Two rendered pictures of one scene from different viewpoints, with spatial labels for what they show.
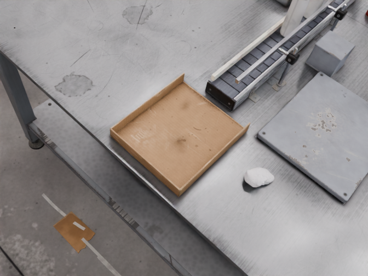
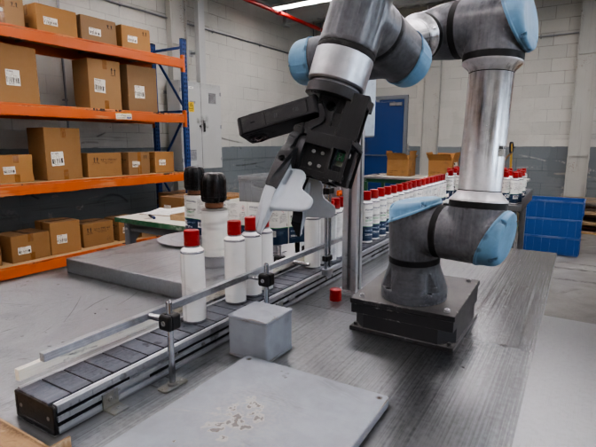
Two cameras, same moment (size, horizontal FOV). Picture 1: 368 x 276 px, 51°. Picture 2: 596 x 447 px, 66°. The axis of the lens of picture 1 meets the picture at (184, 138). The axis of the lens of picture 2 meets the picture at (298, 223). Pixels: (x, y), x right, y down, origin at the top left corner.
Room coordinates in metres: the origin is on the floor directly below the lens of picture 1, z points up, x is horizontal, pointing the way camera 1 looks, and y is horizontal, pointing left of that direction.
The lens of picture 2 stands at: (0.08, -0.48, 1.27)
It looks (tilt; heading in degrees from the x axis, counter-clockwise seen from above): 10 degrees down; 358
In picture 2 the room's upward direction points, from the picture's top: straight up
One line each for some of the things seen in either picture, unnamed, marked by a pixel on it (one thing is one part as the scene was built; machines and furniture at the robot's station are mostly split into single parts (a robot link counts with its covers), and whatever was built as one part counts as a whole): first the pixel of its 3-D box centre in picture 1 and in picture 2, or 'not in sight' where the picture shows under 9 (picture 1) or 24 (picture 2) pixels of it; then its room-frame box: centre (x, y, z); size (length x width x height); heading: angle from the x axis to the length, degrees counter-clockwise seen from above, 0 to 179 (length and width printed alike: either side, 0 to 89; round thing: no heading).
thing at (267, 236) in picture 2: not in sight; (262, 252); (1.28, -0.42, 0.98); 0.05 x 0.05 x 0.20
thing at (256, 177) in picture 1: (259, 177); not in sight; (0.51, -0.22, 0.85); 0.08 x 0.07 x 0.04; 82
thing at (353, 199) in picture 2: not in sight; (353, 179); (1.40, -0.68, 1.16); 0.04 x 0.04 x 0.67; 57
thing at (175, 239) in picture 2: not in sight; (196, 239); (1.92, -0.12, 0.89); 0.31 x 0.31 x 0.01
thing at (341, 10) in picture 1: (329, 21); (258, 295); (1.13, -0.41, 0.91); 0.07 x 0.03 x 0.16; 57
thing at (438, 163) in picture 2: not in sight; (443, 164); (6.67, -2.75, 0.96); 0.43 x 0.42 x 0.37; 53
